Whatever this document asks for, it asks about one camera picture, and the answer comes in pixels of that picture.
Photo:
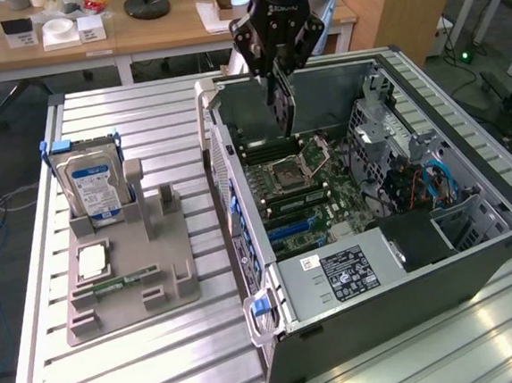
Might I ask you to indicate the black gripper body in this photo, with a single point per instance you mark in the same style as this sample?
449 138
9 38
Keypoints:
279 23

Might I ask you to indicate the dark graphics card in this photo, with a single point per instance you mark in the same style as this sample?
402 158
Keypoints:
285 104

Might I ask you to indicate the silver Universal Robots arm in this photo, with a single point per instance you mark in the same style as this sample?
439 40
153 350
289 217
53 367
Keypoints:
243 44

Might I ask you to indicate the stack of white cardboard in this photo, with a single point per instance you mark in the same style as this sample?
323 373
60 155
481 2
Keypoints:
213 18

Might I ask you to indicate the wooden desk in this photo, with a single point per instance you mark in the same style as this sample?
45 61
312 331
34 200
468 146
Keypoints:
157 34

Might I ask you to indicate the wooden cabinet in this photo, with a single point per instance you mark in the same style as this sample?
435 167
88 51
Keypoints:
406 8

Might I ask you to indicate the black round lamp base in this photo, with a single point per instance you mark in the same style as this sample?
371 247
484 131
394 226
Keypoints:
146 6

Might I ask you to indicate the open socket cover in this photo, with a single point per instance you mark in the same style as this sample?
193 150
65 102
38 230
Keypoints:
316 152

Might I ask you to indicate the metal disk bay cage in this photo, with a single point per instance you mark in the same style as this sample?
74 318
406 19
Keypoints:
378 131

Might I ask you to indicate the CPU socket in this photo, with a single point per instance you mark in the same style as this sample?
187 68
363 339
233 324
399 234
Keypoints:
287 174

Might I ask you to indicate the plain white box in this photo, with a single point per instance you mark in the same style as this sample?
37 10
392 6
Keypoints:
91 29

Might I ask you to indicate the device with green light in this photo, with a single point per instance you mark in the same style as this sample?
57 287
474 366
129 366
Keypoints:
465 56

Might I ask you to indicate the red packet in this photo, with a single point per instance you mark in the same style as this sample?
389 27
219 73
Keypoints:
92 5

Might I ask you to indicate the installed black RAM sticks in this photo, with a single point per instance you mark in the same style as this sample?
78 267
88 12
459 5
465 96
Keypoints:
297 201

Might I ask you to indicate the white round tape holder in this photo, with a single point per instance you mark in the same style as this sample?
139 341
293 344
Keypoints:
61 34

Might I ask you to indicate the blue expansion slot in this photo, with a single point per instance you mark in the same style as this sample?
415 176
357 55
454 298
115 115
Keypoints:
288 230

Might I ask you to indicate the hard disk in blue caddy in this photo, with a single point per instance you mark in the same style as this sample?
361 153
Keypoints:
90 188

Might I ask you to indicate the white box with black top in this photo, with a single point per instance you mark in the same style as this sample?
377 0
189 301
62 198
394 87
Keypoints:
18 32

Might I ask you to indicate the black air shroud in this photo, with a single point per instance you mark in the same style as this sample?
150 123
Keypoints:
415 240

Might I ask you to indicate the black office chair base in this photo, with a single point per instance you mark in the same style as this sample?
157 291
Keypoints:
14 98

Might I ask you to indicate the grey power supply unit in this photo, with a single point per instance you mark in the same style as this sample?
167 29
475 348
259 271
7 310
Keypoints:
339 274

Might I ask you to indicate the blue case latch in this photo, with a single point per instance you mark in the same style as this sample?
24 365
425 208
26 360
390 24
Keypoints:
261 308

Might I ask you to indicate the green RAM stick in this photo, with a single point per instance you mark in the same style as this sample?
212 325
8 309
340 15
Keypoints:
125 280

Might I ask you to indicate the silver CPU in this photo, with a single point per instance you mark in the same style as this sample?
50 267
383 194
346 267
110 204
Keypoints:
92 261

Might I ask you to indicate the open grey PC case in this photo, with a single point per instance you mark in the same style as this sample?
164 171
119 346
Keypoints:
383 315

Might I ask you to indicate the grey parts rack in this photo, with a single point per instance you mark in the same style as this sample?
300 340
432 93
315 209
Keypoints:
127 310

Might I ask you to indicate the white table frame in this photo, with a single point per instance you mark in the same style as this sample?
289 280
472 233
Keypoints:
492 0

